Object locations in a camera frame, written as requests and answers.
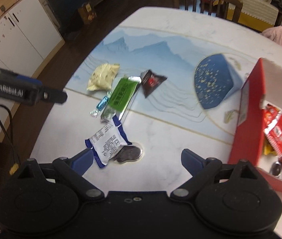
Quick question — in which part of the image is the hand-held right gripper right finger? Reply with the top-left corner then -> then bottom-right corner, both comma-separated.
170,149 -> 259,200

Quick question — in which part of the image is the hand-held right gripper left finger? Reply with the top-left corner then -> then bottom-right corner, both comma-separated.
17,148 -> 106,200

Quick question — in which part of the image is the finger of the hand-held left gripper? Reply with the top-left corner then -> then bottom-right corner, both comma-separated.
0,80 -> 68,105
17,75 -> 43,86

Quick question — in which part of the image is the white and blue snack packet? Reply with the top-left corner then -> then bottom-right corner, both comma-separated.
85,116 -> 133,169

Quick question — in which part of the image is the red cardboard box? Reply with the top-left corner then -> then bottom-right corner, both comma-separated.
228,58 -> 282,198

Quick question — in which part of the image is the small yellow snack packet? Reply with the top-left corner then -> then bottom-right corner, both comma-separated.
263,142 -> 276,156

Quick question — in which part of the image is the red snack packet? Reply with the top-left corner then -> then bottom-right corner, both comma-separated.
263,105 -> 282,156

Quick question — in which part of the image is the white cabinet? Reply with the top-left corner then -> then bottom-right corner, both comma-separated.
0,0 -> 66,142

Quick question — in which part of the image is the clear packet with dark cookie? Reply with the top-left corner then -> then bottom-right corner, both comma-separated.
112,143 -> 145,165

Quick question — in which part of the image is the blue wrapped candy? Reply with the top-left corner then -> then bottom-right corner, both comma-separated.
89,92 -> 112,118

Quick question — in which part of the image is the pale yellow snack packet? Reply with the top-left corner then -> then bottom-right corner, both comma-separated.
86,63 -> 120,92

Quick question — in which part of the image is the green snack packet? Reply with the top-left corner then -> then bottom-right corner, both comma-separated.
100,76 -> 142,122

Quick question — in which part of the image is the dark tall cabinet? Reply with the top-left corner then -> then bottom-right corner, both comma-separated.
41,0 -> 87,40

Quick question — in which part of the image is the brown paper bag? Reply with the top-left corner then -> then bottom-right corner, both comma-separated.
78,2 -> 97,25

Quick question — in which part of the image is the dark triangular snack packet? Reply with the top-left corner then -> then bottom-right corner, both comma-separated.
140,70 -> 168,98

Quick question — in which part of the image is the sofa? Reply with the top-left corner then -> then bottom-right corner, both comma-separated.
227,0 -> 282,33

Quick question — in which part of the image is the cream lace sofa cover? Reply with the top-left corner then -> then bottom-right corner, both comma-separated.
227,0 -> 280,21

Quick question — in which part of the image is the black cable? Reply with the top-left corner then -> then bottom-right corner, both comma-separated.
0,104 -> 20,176

